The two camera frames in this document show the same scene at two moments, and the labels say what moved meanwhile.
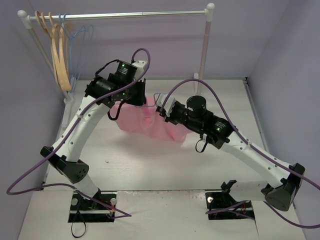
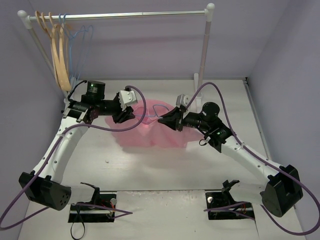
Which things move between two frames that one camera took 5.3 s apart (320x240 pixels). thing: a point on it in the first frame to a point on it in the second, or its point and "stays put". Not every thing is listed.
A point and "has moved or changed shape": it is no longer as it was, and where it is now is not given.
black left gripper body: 139,93 to 118,110
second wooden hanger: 56,34 stays put
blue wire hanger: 153,105 to 154,112
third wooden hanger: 58,54 stays put
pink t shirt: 144,118 has moved or changed shape
